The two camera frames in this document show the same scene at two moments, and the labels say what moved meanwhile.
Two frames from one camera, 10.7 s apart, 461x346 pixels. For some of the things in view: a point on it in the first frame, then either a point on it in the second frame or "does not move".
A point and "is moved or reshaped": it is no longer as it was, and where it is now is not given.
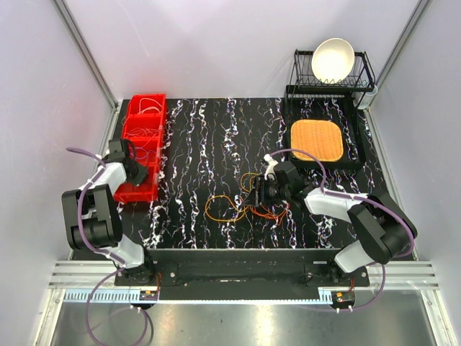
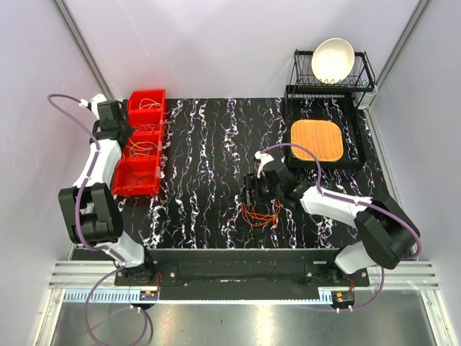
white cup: x=367 y=98 does not move
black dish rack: x=303 y=80 does not move
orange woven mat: x=322 y=140 does not move
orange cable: x=277 y=217 is moved or reshaped
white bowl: x=332 y=60 does not move
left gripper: x=142 y=171 to x=129 y=130
